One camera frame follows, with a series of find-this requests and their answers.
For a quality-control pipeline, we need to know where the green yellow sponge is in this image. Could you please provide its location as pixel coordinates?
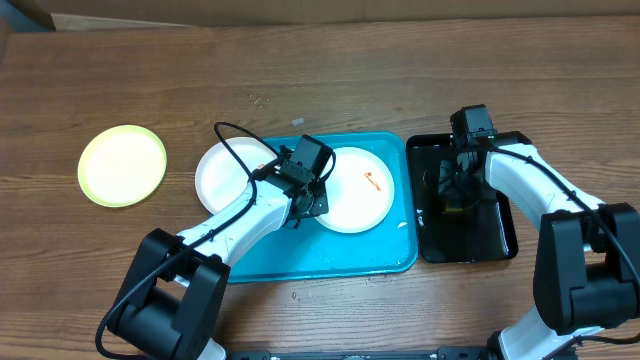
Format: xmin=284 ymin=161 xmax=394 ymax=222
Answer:
xmin=443 ymin=198 xmax=466 ymax=214

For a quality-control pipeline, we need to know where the white plate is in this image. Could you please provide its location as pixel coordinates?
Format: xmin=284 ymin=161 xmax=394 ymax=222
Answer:
xmin=195 ymin=137 xmax=277 ymax=214
xmin=316 ymin=147 xmax=395 ymax=234

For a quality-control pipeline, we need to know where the lime green plate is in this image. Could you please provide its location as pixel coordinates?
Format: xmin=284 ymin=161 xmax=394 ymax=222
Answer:
xmin=77 ymin=125 xmax=167 ymax=208

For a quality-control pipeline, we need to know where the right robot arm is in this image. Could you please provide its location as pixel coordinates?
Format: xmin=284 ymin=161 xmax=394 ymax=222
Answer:
xmin=407 ymin=131 xmax=639 ymax=359

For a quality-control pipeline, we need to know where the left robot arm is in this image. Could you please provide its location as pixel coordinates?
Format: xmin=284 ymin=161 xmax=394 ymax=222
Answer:
xmin=95 ymin=157 xmax=330 ymax=359

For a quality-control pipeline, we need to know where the black rectangular tray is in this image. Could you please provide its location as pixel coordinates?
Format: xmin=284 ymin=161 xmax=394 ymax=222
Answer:
xmin=406 ymin=134 xmax=519 ymax=263

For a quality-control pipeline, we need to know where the teal plastic tray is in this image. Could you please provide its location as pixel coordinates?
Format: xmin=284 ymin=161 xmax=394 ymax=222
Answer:
xmin=229 ymin=131 xmax=418 ymax=283

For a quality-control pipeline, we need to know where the cardboard panel at back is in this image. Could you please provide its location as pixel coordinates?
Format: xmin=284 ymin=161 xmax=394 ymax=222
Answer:
xmin=39 ymin=0 xmax=639 ymax=26

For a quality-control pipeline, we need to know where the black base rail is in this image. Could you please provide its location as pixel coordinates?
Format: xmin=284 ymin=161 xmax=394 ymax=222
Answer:
xmin=227 ymin=346 xmax=502 ymax=360

